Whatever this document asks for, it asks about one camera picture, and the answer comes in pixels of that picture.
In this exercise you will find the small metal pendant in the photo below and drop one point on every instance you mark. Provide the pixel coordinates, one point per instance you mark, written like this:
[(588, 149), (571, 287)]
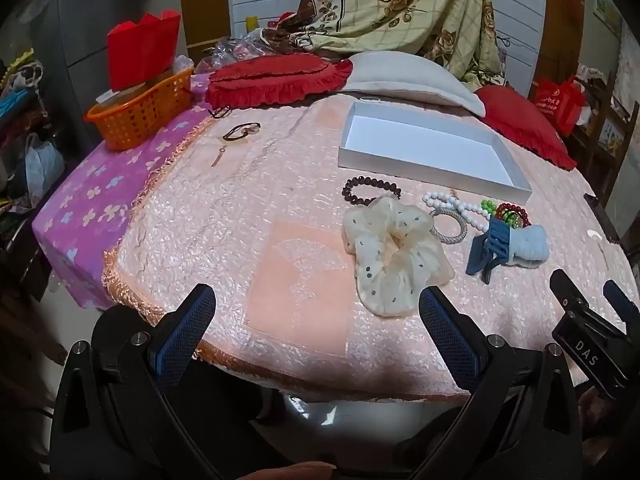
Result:
[(219, 157)]

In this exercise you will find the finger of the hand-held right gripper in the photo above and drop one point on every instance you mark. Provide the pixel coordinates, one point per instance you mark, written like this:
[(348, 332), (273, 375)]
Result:
[(570, 292), (622, 302)]

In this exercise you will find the cream dotted scrunchie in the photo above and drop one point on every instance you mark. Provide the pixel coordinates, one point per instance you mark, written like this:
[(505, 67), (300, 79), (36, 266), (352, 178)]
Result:
[(380, 270)]

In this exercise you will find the red pillow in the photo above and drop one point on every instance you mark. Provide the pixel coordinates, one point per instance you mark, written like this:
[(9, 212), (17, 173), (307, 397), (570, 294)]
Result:
[(520, 120)]

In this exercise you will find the white plastic bag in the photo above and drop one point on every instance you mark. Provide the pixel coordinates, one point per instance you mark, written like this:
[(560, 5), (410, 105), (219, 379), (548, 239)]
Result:
[(42, 165)]

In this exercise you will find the clear plastic bags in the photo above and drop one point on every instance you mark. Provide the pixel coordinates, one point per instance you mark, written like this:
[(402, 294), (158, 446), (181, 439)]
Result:
[(232, 52)]

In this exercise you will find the red frilled cushion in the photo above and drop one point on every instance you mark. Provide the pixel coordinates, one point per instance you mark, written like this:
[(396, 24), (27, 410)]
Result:
[(270, 80)]

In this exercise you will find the white pillow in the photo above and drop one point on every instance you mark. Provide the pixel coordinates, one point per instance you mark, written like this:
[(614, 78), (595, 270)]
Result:
[(410, 77)]

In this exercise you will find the blue hair claw clip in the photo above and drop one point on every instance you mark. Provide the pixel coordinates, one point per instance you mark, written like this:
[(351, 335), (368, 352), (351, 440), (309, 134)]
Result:
[(492, 245)]

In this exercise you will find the light blue scrunchie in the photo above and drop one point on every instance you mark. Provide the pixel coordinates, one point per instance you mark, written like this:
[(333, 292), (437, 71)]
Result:
[(532, 245)]

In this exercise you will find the purple floral sheet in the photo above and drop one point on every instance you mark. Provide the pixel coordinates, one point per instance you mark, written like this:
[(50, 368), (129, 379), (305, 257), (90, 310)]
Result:
[(100, 200)]

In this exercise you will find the cream flower hair pin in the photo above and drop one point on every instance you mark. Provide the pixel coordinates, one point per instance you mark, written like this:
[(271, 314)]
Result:
[(595, 234)]

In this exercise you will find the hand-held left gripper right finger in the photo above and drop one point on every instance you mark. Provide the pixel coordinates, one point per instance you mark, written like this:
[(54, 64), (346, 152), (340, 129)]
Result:
[(450, 340)]

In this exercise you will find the red paper box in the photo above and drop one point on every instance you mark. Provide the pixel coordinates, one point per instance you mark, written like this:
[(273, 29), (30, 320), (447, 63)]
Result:
[(142, 50)]

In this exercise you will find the grey refrigerator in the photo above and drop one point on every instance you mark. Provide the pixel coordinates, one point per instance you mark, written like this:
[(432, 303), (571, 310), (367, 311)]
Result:
[(90, 20)]

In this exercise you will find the brown wooden door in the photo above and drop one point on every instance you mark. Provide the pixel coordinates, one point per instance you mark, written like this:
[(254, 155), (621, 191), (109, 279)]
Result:
[(205, 0)]

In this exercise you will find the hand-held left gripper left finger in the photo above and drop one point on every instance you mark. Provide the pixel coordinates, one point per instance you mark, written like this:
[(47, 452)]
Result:
[(180, 332)]

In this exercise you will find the orange plastic basket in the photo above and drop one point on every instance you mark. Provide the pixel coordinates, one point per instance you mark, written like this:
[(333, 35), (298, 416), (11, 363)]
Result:
[(140, 115)]

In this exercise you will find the white cardboard box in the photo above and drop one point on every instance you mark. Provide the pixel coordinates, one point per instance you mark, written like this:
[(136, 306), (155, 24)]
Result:
[(425, 135)]

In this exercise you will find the red shopping bag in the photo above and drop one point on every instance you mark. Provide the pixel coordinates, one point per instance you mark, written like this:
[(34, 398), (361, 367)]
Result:
[(557, 102)]

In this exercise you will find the wooden chair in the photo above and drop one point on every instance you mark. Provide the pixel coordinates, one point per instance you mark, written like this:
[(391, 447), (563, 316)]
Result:
[(597, 145)]

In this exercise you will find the floral beige blanket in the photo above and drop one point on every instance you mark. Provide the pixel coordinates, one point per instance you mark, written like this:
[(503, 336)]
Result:
[(400, 5)]

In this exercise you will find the yellow bottle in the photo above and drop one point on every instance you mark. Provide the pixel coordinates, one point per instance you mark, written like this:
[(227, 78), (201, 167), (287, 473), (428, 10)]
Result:
[(251, 23)]

